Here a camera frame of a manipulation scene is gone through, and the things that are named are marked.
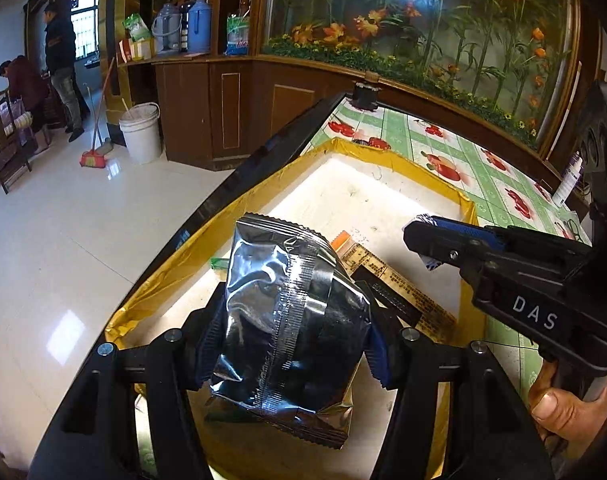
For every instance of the person's right hand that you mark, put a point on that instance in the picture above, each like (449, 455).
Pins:
(553, 407)

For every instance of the grey thermos flask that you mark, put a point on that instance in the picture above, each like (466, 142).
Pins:
(167, 27)

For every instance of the glass flower display case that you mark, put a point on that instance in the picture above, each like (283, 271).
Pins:
(408, 20)

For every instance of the white spray bottle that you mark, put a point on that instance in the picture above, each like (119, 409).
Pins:
(568, 177)

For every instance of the red and white carton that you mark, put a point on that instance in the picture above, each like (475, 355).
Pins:
(136, 51)

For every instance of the wooden rack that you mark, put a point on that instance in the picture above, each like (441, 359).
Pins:
(5, 150)

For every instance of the silver foil snack packet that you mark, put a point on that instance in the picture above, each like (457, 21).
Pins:
(283, 320)

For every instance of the orange snack packet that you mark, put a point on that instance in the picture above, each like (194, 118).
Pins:
(344, 241)

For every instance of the wooden cabinet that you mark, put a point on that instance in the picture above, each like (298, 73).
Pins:
(193, 105)

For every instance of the yellow printed snack packet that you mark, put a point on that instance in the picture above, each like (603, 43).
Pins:
(423, 305)

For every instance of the green bag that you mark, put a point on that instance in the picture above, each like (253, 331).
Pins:
(137, 27)

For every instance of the fruit print green tablecloth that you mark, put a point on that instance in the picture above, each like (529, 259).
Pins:
(433, 135)

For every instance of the white plastic bucket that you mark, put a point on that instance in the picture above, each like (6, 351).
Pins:
(141, 135)

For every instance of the blue thermos flask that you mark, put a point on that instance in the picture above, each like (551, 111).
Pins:
(199, 27)

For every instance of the green snack packet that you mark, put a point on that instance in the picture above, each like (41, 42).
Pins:
(219, 264)

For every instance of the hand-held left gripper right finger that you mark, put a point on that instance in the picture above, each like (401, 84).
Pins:
(381, 365)

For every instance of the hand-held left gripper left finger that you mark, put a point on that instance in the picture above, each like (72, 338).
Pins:
(206, 355)

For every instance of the barred window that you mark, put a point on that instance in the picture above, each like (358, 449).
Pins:
(85, 25)

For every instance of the small white patterned snack packet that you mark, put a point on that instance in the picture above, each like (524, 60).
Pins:
(428, 262)

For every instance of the small black box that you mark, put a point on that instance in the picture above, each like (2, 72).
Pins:
(366, 96)

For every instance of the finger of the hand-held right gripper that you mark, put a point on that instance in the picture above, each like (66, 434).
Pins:
(441, 245)
(476, 234)

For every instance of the red broom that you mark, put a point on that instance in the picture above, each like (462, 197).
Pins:
(94, 159)

